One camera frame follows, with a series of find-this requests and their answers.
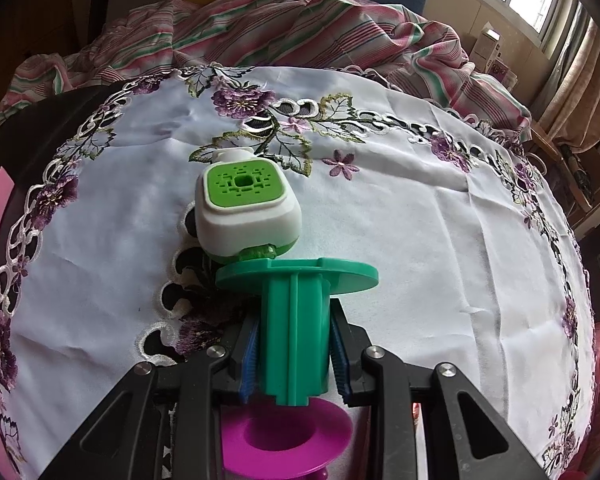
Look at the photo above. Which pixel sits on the wooden shelf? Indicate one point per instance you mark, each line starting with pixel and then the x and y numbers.
pixel 595 210

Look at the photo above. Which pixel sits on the green plastic spool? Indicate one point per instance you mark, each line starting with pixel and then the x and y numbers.
pixel 292 330

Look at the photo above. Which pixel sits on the pink green striped blanket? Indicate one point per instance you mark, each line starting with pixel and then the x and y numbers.
pixel 330 25

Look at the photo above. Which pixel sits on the white embroidered floral tablecloth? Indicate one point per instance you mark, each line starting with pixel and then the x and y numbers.
pixel 430 260

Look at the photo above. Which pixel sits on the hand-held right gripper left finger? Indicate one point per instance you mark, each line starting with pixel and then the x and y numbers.
pixel 249 360

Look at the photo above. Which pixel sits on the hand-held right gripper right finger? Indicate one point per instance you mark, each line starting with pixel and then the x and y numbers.
pixel 341 360

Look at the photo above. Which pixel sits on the white carton box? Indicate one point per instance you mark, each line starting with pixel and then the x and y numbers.
pixel 487 45

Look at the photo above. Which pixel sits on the wooden wardrobe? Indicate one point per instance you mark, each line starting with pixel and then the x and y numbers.
pixel 30 10

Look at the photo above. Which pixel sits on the beige patterned curtain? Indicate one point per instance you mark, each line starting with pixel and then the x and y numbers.
pixel 575 95

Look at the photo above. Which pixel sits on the green and white plastic device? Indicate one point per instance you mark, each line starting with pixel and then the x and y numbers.
pixel 250 227

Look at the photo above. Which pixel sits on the pink carton box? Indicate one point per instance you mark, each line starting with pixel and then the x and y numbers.
pixel 502 75

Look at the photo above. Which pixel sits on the magenta plastic spool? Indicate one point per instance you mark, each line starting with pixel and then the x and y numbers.
pixel 330 435

